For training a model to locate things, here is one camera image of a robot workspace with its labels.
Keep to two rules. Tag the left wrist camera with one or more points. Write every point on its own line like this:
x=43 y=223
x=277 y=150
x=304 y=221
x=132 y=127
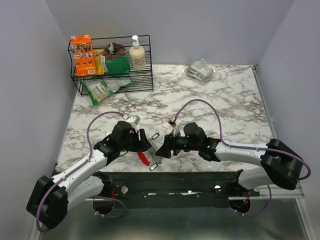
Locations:
x=133 y=121

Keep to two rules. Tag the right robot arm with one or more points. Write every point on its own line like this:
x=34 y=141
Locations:
x=275 y=162

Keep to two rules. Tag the green brown bag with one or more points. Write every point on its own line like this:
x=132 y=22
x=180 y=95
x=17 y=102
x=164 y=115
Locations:
x=114 y=59

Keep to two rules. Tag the yellow snack bag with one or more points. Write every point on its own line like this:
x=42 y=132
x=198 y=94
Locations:
x=98 y=61

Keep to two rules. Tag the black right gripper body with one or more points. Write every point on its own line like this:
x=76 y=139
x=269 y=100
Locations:
x=181 y=142

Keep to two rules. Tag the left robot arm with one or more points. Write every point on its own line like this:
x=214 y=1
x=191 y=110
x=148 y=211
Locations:
x=51 y=198

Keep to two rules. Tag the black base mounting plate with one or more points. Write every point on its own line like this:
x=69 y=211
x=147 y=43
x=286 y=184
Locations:
x=166 y=190

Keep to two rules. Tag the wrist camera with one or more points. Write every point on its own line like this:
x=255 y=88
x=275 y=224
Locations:
x=176 y=125
x=133 y=121

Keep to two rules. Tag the green white snack bag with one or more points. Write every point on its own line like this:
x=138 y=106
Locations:
x=101 y=88

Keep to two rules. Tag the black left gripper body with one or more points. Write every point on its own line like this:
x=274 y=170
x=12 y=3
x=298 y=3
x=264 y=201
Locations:
x=132 y=143

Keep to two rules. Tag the red handled key organizer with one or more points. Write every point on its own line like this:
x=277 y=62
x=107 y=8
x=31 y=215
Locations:
x=149 y=157

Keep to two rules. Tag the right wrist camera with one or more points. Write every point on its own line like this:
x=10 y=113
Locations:
x=176 y=125

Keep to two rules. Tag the orange product box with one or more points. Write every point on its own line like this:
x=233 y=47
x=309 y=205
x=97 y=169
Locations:
x=83 y=55

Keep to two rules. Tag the cream pump soap bottle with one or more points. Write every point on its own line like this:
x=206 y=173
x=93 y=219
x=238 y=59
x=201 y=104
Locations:
x=137 y=55

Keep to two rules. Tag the clear plastic wrapped package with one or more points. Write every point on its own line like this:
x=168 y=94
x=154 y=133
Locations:
x=200 y=70

